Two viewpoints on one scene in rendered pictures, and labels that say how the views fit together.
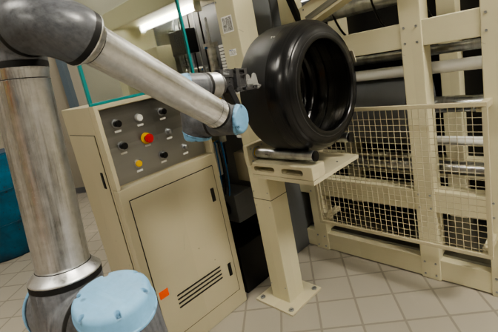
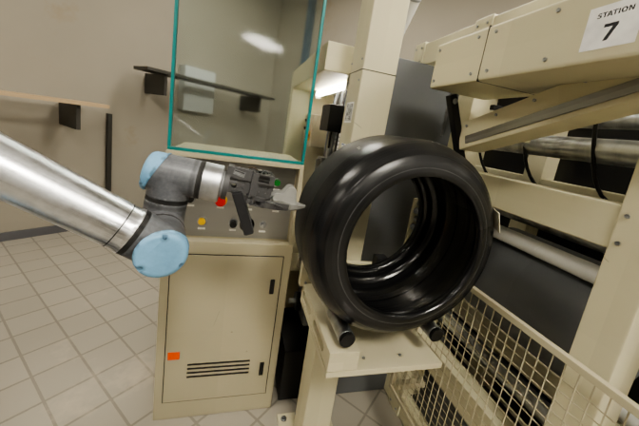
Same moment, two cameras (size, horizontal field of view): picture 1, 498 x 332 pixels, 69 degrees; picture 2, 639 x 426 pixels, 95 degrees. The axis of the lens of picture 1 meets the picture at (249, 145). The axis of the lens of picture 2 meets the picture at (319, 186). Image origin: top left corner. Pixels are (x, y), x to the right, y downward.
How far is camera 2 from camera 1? 0.88 m
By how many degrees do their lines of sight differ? 26
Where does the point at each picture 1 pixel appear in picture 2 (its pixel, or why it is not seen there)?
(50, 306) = not seen: outside the picture
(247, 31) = (367, 128)
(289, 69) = (340, 204)
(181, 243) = (212, 318)
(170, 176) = (228, 248)
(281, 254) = (308, 398)
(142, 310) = not seen: outside the picture
